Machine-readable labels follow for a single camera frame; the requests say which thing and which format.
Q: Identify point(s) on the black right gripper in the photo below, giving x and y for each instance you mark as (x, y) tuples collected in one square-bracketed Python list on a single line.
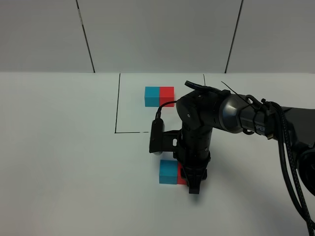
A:
[(195, 155)]

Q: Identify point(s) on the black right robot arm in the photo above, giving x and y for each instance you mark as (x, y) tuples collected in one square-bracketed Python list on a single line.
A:
[(207, 108)]

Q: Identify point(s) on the template red cube block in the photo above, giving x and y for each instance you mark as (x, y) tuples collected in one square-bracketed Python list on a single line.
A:
[(166, 94)]

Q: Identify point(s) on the template blue cube block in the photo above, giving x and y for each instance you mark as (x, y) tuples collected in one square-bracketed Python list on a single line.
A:
[(152, 96)]

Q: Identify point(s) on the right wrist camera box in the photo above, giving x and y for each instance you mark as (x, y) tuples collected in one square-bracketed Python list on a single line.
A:
[(160, 140)]

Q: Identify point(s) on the black cable tie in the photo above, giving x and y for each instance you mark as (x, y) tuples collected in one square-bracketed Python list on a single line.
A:
[(250, 104)]

